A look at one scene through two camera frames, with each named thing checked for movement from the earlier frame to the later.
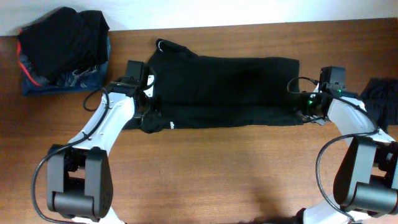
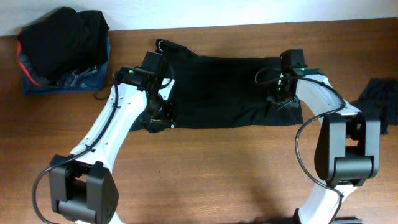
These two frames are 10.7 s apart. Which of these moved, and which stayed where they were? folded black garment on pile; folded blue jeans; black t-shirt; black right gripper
Moved: black right gripper
Stayed: folded black garment on pile; folded blue jeans; black t-shirt
